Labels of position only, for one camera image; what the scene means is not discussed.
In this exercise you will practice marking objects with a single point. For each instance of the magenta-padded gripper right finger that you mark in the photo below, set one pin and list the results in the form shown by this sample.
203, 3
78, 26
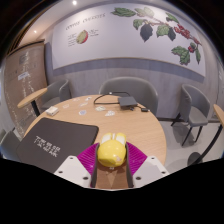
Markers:
150, 168

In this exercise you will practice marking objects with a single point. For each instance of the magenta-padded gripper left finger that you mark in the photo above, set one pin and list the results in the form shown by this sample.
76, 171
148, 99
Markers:
71, 166

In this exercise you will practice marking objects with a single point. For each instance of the black mouse pad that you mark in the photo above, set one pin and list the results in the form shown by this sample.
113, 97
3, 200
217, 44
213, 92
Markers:
56, 140

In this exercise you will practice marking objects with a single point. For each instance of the small white paper sticker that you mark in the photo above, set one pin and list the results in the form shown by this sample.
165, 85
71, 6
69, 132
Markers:
82, 112
100, 108
83, 104
110, 113

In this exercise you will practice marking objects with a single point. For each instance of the small black adapter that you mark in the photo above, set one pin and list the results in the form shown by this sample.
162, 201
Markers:
144, 109

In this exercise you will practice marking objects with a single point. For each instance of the grey upholstered chair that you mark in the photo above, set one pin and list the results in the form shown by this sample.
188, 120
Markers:
133, 88
8, 145
55, 93
196, 110

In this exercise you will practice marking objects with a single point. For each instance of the flat black device box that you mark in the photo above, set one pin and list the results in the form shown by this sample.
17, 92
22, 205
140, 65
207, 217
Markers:
127, 101

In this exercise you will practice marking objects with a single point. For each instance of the brown wall board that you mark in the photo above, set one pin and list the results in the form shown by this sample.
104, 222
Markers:
25, 80

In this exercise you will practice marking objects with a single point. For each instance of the white botanical wall poster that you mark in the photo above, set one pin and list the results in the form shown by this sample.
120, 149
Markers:
126, 36

